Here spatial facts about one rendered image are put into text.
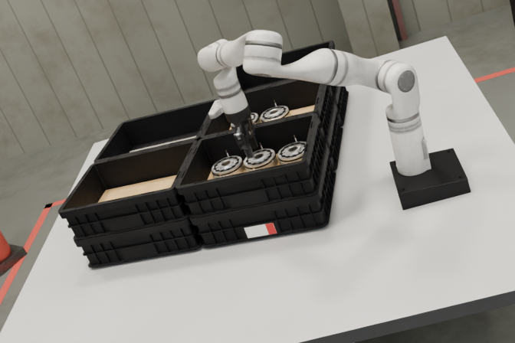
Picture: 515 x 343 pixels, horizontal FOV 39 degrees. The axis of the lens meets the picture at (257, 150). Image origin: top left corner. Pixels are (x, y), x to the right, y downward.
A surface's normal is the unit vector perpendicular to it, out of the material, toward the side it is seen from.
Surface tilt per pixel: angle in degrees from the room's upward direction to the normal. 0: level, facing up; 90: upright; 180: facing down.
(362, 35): 90
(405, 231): 0
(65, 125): 90
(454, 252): 0
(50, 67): 90
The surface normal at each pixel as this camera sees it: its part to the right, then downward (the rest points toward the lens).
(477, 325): -0.33, -0.84
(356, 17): -0.03, 0.46
